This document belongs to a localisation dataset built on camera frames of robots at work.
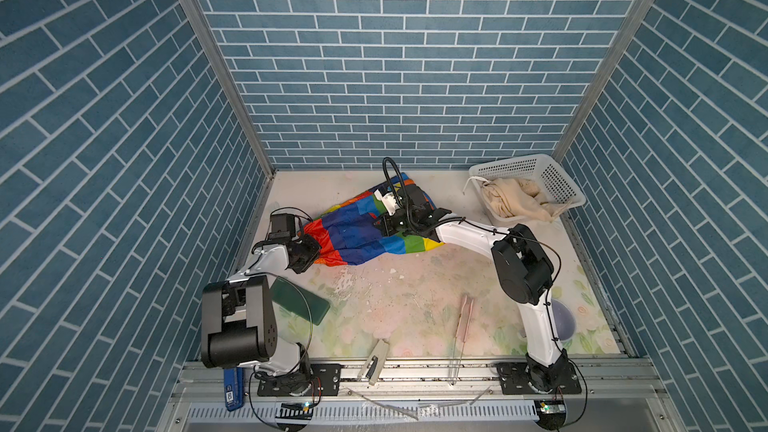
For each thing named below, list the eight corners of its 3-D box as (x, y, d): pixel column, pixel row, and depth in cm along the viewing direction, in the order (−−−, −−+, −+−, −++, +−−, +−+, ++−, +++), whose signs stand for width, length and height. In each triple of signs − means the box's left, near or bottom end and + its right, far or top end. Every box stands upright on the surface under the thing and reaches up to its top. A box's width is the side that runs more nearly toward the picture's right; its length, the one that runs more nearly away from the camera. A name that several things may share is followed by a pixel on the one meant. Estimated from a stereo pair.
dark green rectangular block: (265, 297, 89) (262, 294, 87) (281, 278, 93) (279, 274, 92) (318, 327, 84) (316, 324, 82) (332, 305, 88) (330, 301, 86)
